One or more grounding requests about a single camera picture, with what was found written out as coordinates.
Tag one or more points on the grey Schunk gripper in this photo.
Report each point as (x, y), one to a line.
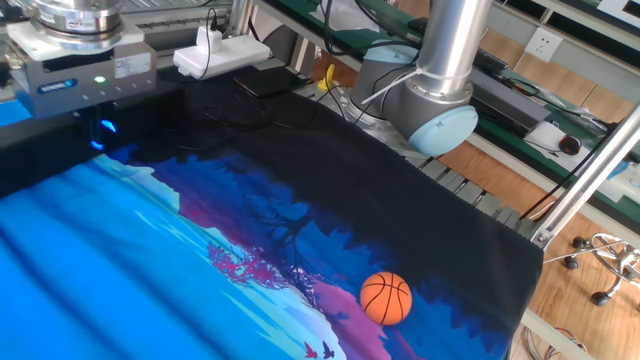
(90, 92)

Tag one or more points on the silver grey UR5 robot arm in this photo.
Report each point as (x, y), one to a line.
(450, 45)

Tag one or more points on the black soundbar speaker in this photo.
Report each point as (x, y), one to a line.
(40, 150)

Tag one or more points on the silver force torque sensor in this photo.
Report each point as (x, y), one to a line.
(75, 22)

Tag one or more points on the white adapter plate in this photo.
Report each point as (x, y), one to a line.
(25, 47)

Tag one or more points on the white charger plug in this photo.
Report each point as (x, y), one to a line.
(210, 42)

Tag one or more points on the white power strip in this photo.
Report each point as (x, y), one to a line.
(235, 55)

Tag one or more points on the blue landscape print cloth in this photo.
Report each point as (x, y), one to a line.
(150, 275)

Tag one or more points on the black flat box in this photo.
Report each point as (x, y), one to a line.
(270, 81)

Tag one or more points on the small yellow object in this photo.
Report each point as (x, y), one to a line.
(327, 80)

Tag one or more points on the clear plastic bag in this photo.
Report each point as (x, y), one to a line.
(345, 15)

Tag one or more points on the long white zip tie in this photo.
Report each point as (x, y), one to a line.
(391, 86)

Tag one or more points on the orange mini basketball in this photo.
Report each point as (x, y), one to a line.
(386, 298)

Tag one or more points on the grey flat device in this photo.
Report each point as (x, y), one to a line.
(515, 102)

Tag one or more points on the white mouse pad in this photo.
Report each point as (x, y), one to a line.
(545, 137)

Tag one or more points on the black computer mouse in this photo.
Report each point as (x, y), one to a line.
(570, 145)

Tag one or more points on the chrome chair base with casters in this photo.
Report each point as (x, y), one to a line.
(620, 262)

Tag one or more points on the aluminium frame post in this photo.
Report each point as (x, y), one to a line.
(590, 175)
(240, 17)

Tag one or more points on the white wall socket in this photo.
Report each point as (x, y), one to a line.
(544, 44)

